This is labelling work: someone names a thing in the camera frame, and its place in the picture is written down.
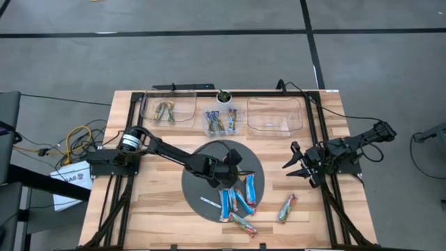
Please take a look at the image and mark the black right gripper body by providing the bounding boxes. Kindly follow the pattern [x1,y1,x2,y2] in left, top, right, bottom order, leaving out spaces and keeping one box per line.
[291,140,328,188]

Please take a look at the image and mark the slim black bar device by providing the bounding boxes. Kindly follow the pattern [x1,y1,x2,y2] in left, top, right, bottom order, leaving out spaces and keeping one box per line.
[152,83,216,91]

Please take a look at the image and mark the large clear plastic bin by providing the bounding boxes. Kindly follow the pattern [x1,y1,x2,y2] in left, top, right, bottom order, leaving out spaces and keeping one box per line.
[140,89,198,129]
[246,96,303,137]

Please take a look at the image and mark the black desk beam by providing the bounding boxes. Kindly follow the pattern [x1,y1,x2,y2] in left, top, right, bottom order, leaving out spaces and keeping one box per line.
[6,164,92,202]

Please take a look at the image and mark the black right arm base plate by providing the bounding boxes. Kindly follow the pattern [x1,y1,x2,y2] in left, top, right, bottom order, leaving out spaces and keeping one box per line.
[313,146,362,175]

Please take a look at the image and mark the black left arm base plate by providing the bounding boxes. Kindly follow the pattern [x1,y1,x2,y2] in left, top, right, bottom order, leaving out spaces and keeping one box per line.
[86,149,142,177]

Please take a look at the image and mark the thin black floor cable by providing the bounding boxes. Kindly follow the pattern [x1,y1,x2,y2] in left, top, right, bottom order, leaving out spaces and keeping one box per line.
[409,132,446,181]

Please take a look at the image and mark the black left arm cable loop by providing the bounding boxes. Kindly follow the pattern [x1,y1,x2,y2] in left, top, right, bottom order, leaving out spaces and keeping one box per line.
[203,139,233,156]

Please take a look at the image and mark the dark grey chair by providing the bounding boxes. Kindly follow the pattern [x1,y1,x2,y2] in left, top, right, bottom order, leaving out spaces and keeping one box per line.
[0,91,22,175]
[0,181,25,251]

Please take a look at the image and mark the small clear plastic bin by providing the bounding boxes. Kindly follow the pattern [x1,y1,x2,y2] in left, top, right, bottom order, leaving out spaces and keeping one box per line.
[201,103,244,137]

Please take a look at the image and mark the black floor cable bundle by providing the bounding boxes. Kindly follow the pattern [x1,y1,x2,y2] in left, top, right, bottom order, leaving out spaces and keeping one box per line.
[52,119,107,168]

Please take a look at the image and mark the small plant in white pot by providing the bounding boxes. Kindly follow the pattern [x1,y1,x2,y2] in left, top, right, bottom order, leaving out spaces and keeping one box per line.
[215,89,233,105]

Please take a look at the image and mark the long black arm cable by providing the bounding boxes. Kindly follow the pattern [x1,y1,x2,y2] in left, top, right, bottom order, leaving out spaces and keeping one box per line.
[284,80,384,123]

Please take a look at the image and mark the black right arm cable loop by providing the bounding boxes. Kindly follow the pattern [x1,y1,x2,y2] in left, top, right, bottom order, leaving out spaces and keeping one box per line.
[360,141,386,163]

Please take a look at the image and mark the green red granola bar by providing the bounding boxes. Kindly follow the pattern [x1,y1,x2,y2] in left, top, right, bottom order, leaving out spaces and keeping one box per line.
[277,193,300,225]
[228,211,259,239]

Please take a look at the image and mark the grey chair base leg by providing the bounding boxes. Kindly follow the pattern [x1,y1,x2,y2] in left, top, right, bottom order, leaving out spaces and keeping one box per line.
[413,121,446,144]

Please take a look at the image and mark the black aluminium table frame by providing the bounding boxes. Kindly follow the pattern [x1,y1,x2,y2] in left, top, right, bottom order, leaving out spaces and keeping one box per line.
[82,90,376,251]

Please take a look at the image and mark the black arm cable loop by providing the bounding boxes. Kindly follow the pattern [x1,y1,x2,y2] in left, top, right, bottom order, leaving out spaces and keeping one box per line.
[360,141,386,163]
[203,139,233,156]

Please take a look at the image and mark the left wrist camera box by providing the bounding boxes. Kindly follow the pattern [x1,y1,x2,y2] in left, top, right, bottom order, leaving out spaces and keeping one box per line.
[225,149,243,167]

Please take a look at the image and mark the straight black floor cable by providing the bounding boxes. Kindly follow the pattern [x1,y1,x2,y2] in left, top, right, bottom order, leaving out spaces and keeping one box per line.
[20,93,113,106]

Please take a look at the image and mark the white paper strip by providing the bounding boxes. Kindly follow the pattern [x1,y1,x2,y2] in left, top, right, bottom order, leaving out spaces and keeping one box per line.
[199,197,223,209]

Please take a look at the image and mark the round grey woven mat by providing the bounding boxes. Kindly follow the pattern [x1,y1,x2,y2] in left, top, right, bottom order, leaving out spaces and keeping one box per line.
[180,139,265,224]

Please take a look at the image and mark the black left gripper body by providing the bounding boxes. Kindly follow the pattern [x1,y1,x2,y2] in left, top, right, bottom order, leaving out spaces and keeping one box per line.
[194,156,241,189]

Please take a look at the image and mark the yellow cable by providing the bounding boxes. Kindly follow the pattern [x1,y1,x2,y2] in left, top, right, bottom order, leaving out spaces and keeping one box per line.
[13,125,93,165]

